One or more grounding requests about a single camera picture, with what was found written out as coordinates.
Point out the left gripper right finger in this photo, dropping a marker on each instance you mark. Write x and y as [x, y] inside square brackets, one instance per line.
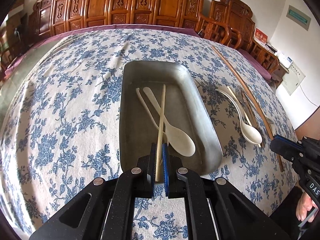
[215, 209]

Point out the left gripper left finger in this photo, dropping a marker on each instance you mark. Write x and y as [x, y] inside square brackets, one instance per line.
[104, 208]

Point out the light bamboo chopstick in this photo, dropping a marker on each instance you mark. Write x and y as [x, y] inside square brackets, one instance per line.
[243, 113]
[160, 137]

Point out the dark brown wooden chopstick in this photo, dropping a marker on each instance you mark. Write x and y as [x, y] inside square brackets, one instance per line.
[248, 92]

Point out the silver metal fork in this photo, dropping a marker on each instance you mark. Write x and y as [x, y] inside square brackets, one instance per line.
[250, 104]

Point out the right hand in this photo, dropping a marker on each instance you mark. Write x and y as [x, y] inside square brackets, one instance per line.
[305, 204]

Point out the cream spoon on cloth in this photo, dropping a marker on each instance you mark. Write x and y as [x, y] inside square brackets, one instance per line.
[250, 133]

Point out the cream spoon in tray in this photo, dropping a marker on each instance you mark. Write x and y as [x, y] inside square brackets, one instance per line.
[178, 139]

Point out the blue floral tablecloth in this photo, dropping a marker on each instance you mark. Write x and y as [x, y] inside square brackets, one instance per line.
[62, 127]

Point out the grey metal tray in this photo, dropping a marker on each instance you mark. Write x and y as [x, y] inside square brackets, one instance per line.
[152, 90]

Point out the red sign card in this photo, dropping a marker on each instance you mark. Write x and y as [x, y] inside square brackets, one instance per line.
[260, 36]

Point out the carved wooden chair right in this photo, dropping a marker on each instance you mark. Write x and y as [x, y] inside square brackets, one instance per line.
[238, 16]

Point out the carved wooden bench back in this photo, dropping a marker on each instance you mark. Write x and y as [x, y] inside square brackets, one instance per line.
[53, 17]

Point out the white wall poster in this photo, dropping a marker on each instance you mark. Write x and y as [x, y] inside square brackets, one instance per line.
[293, 78]

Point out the cream spoon thin handle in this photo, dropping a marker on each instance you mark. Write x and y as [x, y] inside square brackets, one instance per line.
[145, 107]

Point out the green wall sign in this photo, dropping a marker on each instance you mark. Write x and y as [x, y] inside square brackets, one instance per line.
[298, 17]

